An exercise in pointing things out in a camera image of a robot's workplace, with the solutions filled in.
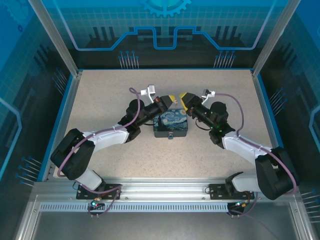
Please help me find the starry night painted box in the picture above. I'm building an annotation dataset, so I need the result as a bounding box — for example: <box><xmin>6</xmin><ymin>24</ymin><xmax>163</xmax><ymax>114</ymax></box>
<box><xmin>152</xmin><ymin>107</ymin><xmax>190</xmax><ymax>139</ymax></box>

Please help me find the small LED connector module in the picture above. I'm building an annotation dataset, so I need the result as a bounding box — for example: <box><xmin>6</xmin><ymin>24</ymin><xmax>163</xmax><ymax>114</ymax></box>
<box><xmin>90</xmin><ymin>198</ymin><xmax>105</xmax><ymax>209</ymax></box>
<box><xmin>234</xmin><ymin>199</ymin><xmax>251</xmax><ymax>209</ymax></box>

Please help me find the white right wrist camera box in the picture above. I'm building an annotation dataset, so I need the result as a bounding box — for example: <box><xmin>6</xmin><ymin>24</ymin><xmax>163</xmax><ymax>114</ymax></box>
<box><xmin>201</xmin><ymin>88</ymin><xmax>217</xmax><ymax>106</ymax></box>

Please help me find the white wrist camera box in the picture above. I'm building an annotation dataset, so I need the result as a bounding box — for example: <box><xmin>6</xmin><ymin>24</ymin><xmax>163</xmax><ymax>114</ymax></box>
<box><xmin>139</xmin><ymin>84</ymin><xmax>158</xmax><ymax>104</ymax></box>
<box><xmin>201</xmin><ymin>88</ymin><xmax>217</xmax><ymax>106</ymax></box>

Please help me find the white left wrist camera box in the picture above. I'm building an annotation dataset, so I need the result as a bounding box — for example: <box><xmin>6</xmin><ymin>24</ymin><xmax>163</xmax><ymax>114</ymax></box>
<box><xmin>139</xmin><ymin>84</ymin><xmax>158</xmax><ymax>104</ymax></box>

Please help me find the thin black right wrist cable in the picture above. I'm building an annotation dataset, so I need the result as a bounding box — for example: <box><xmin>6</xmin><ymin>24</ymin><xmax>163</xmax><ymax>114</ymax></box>
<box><xmin>195</xmin><ymin>118</ymin><xmax>213</xmax><ymax>131</ymax></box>

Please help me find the aluminium side rail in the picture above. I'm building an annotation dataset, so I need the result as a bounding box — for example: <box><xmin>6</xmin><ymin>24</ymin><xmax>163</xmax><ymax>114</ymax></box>
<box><xmin>41</xmin><ymin>71</ymin><xmax>84</xmax><ymax>182</ymax></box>
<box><xmin>250</xmin><ymin>69</ymin><xmax>286</xmax><ymax>151</ymax></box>

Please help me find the aluminium mounting rail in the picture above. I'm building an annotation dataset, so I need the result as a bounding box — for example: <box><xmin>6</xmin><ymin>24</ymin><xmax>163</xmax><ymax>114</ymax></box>
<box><xmin>33</xmin><ymin>177</ymin><xmax>298</xmax><ymax>201</ymax></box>

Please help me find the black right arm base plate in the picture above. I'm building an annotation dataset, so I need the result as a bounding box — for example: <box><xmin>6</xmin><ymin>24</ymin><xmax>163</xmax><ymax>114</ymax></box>
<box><xmin>208</xmin><ymin>183</ymin><xmax>258</xmax><ymax>201</ymax></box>

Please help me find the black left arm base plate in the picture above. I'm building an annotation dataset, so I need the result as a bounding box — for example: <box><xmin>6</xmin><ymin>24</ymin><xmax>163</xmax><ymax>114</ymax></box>
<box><xmin>76</xmin><ymin>183</ymin><xmax>123</xmax><ymax>201</ymax></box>

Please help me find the aluminium frame post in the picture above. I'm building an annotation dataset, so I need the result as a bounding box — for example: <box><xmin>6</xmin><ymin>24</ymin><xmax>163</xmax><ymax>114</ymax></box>
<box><xmin>27</xmin><ymin>0</ymin><xmax>84</xmax><ymax>79</ymax></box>
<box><xmin>250</xmin><ymin>0</ymin><xmax>302</xmax><ymax>79</ymax></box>

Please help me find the slotted grey cable duct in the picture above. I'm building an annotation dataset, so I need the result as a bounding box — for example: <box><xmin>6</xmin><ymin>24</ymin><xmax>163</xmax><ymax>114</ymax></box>
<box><xmin>39</xmin><ymin>202</ymin><xmax>231</xmax><ymax>213</ymax></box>

